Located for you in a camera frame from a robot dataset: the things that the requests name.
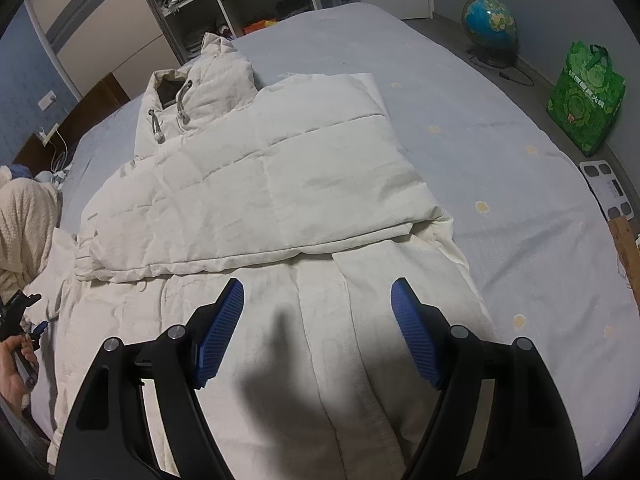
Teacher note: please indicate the cream sliding wardrobe door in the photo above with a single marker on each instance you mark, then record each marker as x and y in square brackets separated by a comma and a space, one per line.
[100, 20]

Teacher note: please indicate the white power strip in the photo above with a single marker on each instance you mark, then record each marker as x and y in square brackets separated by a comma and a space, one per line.
[47, 135]

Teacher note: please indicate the grey open wardrobe shelf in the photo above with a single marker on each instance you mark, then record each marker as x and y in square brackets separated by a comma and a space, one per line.
[172, 25]

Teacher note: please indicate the white puffer jacket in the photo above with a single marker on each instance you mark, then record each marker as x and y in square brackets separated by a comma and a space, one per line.
[300, 175]

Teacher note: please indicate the wooden board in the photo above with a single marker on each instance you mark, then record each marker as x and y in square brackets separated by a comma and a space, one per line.
[625, 250]

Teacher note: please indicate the green shopping bag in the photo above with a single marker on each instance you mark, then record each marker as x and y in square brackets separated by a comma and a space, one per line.
[585, 100]

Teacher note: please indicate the blue cloth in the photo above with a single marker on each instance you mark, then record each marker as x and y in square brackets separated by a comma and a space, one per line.
[22, 170]

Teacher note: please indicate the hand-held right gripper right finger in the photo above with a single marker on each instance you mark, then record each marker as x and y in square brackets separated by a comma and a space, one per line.
[415, 330]

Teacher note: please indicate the bed with light blue sheet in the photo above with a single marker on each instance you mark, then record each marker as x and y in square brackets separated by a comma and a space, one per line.
[475, 110]

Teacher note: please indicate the cream knitted blanket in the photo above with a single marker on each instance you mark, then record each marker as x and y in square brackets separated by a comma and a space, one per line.
[25, 220]

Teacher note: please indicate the blue globe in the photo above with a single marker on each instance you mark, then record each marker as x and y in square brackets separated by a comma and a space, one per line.
[487, 22]

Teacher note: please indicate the orange and yellow boxes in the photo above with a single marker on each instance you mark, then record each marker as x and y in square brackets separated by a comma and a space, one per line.
[257, 27]

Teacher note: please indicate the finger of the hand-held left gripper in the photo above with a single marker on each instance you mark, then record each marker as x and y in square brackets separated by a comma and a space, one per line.
[39, 329]

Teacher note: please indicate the person's left hand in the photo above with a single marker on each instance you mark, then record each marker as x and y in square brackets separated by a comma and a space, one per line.
[11, 380]

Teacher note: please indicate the white bathroom scale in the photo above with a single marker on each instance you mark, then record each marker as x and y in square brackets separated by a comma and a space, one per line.
[607, 187]

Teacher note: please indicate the dark wooden headboard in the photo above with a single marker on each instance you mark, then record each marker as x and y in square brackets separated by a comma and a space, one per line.
[100, 102]

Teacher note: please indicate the white wall socket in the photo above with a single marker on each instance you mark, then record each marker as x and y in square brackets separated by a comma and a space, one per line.
[47, 100]

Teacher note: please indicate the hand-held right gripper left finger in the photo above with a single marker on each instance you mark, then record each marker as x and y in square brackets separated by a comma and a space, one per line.
[222, 330]

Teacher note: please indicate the folded clothes stack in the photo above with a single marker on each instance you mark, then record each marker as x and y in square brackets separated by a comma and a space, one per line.
[194, 40]

